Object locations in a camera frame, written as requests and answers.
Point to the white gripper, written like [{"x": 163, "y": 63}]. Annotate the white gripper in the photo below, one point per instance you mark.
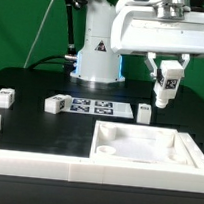
[{"x": 137, "y": 30}]

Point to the white square tabletop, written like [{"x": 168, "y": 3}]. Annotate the white square tabletop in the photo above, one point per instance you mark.
[{"x": 144, "y": 144}]

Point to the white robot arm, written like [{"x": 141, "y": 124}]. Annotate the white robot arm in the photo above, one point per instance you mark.
[{"x": 97, "y": 63}]

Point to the AprilTag marker sheet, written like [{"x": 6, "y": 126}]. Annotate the AprilTag marker sheet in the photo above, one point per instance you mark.
[{"x": 100, "y": 108}]

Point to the white U-shaped fence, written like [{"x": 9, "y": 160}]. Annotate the white U-shaped fence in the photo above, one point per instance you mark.
[{"x": 100, "y": 171}]

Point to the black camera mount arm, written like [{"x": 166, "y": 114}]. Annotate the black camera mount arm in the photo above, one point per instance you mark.
[{"x": 71, "y": 17}]

